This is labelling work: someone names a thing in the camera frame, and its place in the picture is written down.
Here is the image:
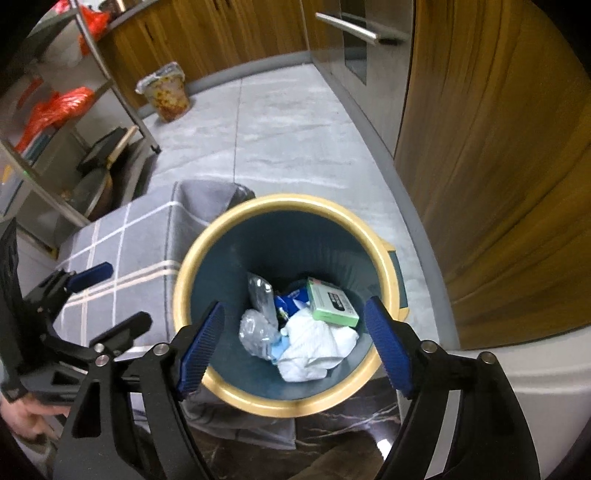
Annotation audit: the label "floral bin with plastic liner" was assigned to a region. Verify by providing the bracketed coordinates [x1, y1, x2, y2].
[135, 61, 191, 123]

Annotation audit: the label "stainless steel oven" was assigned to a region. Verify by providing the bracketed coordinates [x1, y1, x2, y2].
[302, 0, 416, 158]

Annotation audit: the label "red plastic bag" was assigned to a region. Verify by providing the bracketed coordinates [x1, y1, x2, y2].
[14, 87, 96, 153]
[78, 4, 112, 56]

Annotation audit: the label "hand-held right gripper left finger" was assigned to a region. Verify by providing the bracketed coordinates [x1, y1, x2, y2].
[55, 301, 225, 480]

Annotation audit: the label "blue bin with cream rim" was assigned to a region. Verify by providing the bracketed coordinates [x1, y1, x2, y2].
[173, 194, 409, 418]

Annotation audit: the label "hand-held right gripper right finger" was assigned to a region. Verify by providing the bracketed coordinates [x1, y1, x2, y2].
[364, 296, 541, 480]

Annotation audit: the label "person's left hand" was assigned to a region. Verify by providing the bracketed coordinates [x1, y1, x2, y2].
[0, 398, 68, 439]

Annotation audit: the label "light blue plastic bag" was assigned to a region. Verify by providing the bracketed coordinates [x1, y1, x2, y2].
[270, 335, 291, 365]

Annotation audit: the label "clear plastic bag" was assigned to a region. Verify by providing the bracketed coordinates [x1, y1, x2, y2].
[239, 271, 282, 361]

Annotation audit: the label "wooden base cabinets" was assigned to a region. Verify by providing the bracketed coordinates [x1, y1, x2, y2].
[97, 0, 591, 352]

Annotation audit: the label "white tissue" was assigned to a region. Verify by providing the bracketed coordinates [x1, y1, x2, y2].
[277, 308, 360, 383]

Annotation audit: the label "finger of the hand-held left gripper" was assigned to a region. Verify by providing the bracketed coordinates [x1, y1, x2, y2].
[88, 312, 154, 358]
[25, 261, 115, 324]

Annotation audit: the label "blue wet wipes packet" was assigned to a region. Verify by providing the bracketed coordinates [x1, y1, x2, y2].
[272, 286, 310, 319]

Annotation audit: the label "grey plaid blanket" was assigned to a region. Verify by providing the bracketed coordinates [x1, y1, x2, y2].
[53, 180, 296, 450]

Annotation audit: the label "stainless steel rack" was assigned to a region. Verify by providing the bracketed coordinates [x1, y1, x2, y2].
[0, 0, 162, 252]

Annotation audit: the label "green and white box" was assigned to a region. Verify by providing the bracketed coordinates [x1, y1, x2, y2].
[307, 276, 361, 328]

